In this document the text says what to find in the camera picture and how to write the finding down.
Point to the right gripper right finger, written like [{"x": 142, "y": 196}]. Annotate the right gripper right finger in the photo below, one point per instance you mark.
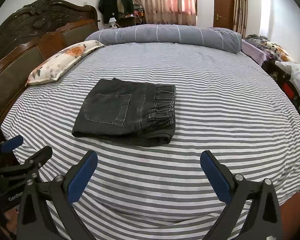
[{"x": 263, "y": 220}]

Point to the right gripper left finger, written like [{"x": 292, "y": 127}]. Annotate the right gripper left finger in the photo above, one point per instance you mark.
[{"x": 34, "y": 219}]

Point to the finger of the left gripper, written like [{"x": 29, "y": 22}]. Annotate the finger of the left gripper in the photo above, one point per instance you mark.
[{"x": 11, "y": 144}]

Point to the dark grey denim pants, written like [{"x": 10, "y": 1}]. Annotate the dark grey denim pants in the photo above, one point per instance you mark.
[{"x": 131, "y": 113}]

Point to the floral white orange pillow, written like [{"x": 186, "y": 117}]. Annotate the floral white orange pillow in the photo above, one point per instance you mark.
[{"x": 57, "y": 65}]

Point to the dark carved wooden headboard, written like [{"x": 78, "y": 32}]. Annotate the dark carved wooden headboard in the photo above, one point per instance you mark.
[{"x": 34, "y": 33}]

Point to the grey white striped bed sheet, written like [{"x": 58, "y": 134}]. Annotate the grey white striped bed sheet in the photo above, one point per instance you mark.
[{"x": 224, "y": 103}]

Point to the lilac sheet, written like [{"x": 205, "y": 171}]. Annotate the lilac sheet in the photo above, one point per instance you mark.
[{"x": 255, "y": 53}]

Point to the pile of patterned bedding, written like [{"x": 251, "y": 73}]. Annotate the pile of patterned bedding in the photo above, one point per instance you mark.
[{"x": 271, "y": 48}]

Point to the dark clothes on rack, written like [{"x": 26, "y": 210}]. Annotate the dark clothes on rack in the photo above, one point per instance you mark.
[{"x": 125, "y": 13}]

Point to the grey rolled duvet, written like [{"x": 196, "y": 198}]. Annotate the grey rolled duvet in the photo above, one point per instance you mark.
[{"x": 218, "y": 38}]

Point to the brown side curtain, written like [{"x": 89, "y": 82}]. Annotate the brown side curtain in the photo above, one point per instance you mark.
[{"x": 240, "y": 16}]

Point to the brown wooden door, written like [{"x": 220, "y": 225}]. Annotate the brown wooden door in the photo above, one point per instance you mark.
[{"x": 223, "y": 14}]

